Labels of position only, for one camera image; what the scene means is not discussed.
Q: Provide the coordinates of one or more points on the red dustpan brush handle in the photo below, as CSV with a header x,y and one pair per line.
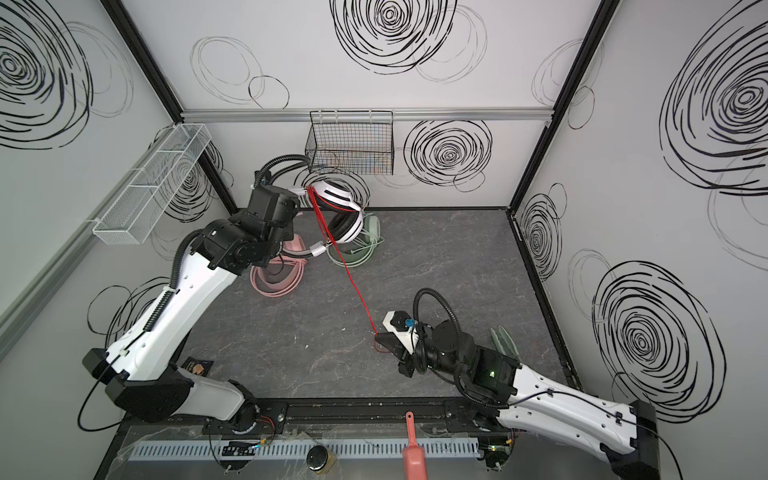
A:
x,y
413,454

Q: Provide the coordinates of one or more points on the green headphones with cable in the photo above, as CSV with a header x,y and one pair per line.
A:
x,y
361,249

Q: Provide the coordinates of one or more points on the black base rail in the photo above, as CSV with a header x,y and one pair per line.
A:
x,y
281,416

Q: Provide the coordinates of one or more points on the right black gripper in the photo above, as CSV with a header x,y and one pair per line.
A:
x,y
405,355

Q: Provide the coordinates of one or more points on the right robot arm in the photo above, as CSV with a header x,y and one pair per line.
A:
x,y
511,395

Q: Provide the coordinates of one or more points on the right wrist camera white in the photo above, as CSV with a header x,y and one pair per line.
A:
x,y
403,326

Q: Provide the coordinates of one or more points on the green tongs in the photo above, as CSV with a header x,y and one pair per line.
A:
x,y
503,342

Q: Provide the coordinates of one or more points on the clear plastic wall shelf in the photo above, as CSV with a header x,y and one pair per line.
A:
x,y
154,183

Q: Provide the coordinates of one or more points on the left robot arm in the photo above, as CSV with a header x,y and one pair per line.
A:
x,y
138,371

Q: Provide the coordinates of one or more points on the pink headphones with cable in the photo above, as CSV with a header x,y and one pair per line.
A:
x,y
283,273

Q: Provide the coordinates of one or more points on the white slotted cable duct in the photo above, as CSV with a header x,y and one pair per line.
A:
x,y
387,448

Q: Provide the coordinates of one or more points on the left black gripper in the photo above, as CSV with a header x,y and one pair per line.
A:
x,y
287,222

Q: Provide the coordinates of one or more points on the black wire basket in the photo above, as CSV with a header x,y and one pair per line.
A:
x,y
356,141

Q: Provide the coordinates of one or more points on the small black packet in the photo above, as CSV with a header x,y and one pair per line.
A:
x,y
197,366

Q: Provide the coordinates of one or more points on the black round knob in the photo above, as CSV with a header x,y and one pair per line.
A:
x,y
320,459

